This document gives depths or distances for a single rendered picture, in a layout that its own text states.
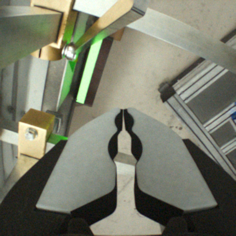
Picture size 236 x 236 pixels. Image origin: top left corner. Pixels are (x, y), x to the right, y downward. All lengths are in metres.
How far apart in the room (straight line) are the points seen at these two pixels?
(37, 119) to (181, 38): 0.26
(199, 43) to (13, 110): 0.55
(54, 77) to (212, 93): 0.86
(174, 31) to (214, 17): 0.98
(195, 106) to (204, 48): 0.83
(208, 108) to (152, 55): 0.44
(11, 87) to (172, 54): 0.89
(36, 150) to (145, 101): 0.97
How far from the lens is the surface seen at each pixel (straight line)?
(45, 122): 0.33
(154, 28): 0.24
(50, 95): 0.47
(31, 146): 0.35
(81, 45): 0.17
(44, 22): 0.19
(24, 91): 0.59
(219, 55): 0.28
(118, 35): 1.03
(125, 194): 1.87
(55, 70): 0.44
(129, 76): 1.16
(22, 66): 0.57
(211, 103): 1.12
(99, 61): 0.41
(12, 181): 0.33
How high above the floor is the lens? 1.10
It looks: 59 degrees down
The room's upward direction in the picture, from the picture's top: 178 degrees counter-clockwise
